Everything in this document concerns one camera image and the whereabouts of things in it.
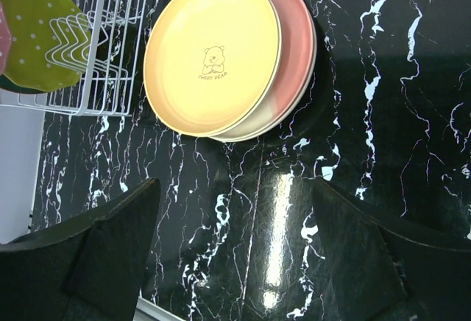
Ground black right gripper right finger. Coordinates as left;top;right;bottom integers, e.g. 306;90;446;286
312;180;470;320

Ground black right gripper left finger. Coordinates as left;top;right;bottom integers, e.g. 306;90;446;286
1;178;160;320

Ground beige bear print plate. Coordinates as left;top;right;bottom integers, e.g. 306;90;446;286
209;0;286;142

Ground teal glazed plate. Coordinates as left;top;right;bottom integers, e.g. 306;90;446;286
0;75;43;95

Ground cream pink plate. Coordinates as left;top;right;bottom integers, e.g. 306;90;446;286
220;0;318;142

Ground green polka dot plate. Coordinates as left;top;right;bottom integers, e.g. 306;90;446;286
1;0;91;92

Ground yellow cream plate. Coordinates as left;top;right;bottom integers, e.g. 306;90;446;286
144;0;283;137

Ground pink polka dot plate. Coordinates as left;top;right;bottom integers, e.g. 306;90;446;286
0;4;13;75

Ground white wire dish rack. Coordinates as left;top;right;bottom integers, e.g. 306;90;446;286
1;0;149;116

